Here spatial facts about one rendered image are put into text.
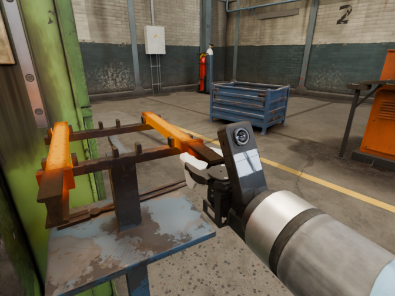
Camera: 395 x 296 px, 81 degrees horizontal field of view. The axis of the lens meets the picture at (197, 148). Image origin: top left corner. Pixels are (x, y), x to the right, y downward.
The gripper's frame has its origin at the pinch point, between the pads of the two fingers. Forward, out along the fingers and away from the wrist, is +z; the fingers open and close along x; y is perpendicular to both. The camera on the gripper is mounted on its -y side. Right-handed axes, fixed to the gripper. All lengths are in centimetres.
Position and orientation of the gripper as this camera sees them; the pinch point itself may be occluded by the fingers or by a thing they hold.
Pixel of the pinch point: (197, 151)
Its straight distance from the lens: 45.8
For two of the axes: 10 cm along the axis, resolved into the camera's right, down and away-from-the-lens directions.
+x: 8.8, -1.8, 4.4
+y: 0.0, 9.3, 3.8
